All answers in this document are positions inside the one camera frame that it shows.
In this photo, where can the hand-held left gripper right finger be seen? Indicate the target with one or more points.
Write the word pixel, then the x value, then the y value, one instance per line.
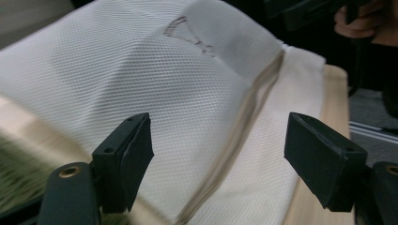
pixel 322 159

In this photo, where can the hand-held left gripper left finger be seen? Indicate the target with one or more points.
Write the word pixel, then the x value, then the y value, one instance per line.
pixel 122 162

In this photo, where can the white mesh laundry bag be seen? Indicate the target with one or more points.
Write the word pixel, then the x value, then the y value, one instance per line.
pixel 140 68

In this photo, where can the green woven basket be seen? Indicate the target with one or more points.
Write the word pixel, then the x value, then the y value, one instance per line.
pixel 15 175

